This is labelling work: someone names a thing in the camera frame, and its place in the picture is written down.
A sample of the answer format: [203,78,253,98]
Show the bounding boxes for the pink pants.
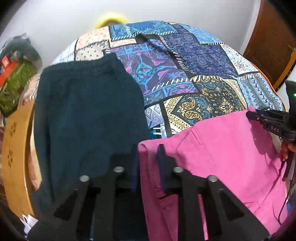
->
[138,111,287,240]

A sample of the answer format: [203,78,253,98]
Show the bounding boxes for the dark navy pants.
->
[32,53,151,214]

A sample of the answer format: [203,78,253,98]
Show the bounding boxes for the yellow foam tube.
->
[94,16,128,30]

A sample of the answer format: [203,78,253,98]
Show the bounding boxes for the blue patchwork bedspread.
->
[54,21,285,138]

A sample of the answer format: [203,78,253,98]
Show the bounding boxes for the person right hand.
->
[280,142,296,161]

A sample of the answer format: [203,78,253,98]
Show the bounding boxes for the brown wooden door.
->
[243,1,295,90]

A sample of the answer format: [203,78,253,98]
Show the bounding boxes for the orange box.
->
[1,56,18,87]

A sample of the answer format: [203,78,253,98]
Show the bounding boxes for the green storage bag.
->
[1,60,37,116]

